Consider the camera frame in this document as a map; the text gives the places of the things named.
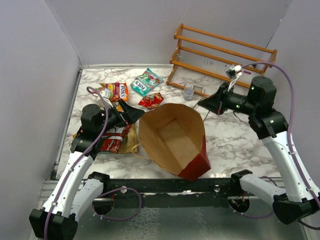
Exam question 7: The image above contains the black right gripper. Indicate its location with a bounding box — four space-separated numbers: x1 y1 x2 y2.
198 81 258 116

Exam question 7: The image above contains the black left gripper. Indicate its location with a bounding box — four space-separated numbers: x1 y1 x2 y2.
96 98 145 136

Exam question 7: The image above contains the small red chips packet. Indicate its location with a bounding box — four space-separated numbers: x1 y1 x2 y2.
138 92 164 109

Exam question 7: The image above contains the red orange Fox's packet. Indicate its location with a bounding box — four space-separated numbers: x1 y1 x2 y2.
100 81 129 102

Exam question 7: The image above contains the gold chips bag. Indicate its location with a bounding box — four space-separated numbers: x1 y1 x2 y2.
118 123 138 154

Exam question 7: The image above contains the red snack packet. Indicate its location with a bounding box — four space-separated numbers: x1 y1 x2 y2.
100 124 132 154

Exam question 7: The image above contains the teal Fox's candy packet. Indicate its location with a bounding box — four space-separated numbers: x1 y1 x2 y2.
130 68 164 97

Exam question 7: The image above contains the red paper bag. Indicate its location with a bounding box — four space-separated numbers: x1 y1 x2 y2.
138 103 211 182

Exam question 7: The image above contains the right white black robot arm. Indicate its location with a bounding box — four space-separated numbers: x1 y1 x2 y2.
197 76 320 225

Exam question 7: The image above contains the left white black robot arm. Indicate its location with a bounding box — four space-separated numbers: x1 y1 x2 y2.
29 100 145 240

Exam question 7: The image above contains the open small white box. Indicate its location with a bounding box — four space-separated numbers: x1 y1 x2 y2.
192 85 205 93

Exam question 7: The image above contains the small clear plastic cup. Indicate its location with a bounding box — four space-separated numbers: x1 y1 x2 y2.
182 87 195 101

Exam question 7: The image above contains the red white staples box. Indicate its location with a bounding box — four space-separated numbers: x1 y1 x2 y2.
173 78 186 87

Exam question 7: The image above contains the orange wooden rack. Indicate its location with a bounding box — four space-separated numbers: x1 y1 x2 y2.
166 23 278 97

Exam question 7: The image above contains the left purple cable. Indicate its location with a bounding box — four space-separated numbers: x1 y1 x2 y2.
43 86 143 240

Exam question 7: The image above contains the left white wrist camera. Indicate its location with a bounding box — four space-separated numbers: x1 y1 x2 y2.
93 87 113 109

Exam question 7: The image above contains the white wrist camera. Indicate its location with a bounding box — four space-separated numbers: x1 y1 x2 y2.
225 65 242 92
93 87 113 109

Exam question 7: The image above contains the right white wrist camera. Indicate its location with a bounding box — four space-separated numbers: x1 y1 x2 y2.
225 65 242 92

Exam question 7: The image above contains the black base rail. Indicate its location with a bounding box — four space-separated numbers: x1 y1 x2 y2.
88 172 244 209

